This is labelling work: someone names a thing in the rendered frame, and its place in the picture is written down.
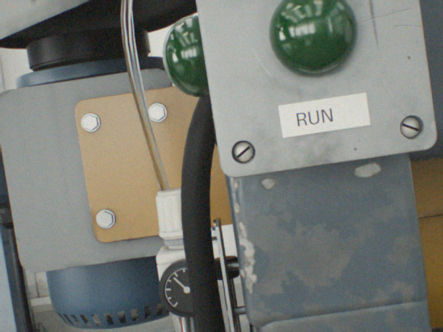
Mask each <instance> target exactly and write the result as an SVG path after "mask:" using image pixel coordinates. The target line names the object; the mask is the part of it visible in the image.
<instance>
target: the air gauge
mask: <svg viewBox="0 0 443 332"><path fill-rule="evenodd" d="M158 291H159V296H160V300H161V302H162V304H163V305H164V306H165V308H166V309H167V310H168V311H169V312H171V313H172V314H174V315H176V316H179V317H182V318H191V317H194V312H193V306H192V299H191V292H190V287H189V278H188V273H187V265H186V259H181V260H177V261H175V262H173V263H171V264H170V265H169V266H168V267H167V268H166V269H165V271H164V272H163V274H162V277H161V279H160V282H159V287H158Z"/></svg>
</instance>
